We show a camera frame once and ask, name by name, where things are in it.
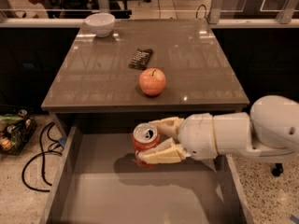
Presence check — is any black wire basket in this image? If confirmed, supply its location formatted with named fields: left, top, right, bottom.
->
left=0, top=109, right=36, bottom=156

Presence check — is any red coke can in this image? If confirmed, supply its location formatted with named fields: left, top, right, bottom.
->
left=133, top=123, right=160, bottom=155

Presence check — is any white bowl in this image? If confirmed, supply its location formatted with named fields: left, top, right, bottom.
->
left=84, top=13, right=115, bottom=37

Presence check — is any black stand with caster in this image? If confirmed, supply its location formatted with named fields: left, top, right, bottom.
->
left=271, top=163, right=283, bottom=176

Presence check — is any open grey top drawer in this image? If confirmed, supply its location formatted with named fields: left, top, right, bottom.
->
left=39, top=126, right=249, bottom=224

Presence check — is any grey counter cabinet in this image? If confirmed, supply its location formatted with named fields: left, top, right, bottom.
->
left=42, top=19, right=249, bottom=134

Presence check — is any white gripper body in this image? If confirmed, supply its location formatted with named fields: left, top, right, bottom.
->
left=178, top=112, right=251, bottom=161

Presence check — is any dark snack bar wrapper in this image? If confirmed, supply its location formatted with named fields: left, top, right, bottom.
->
left=128, top=49, right=153, bottom=70

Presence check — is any black office chair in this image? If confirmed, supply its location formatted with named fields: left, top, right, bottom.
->
left=60, top=0, right=91, bottom=19

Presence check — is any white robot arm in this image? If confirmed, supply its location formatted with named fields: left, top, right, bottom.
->
left=136, top=95, right=299, bottom=164

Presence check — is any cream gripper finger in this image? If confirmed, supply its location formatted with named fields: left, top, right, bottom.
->
left=150, top=117, right=184, bottom=139
left=137, top=138, right=187, bottom=164

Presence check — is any black floor cable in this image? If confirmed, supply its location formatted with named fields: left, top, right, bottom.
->
left=21, top=121, right=64, bottom=193

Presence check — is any red apple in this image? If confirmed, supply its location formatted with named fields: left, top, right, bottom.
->
left=138, top=68, right=166, bottom=96

